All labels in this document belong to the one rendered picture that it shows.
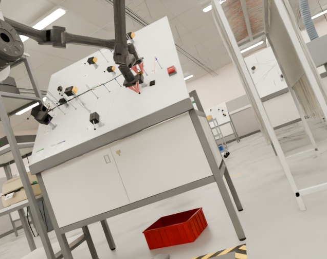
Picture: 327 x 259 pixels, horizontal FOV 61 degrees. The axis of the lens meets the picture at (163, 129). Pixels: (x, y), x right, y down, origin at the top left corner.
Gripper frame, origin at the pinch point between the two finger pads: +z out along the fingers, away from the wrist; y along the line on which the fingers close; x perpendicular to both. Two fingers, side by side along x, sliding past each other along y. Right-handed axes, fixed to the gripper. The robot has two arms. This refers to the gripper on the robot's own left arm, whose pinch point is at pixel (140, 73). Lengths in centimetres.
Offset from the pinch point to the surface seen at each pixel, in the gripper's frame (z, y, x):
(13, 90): -17, 109, -6
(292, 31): 7, -95, -12
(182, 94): 15.8, -27.3, 19.4
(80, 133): 21, 45, 27
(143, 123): 22.9, -1.6, 30.0
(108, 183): 52, 32, 44
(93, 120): 12.6, 28.1, 31.3
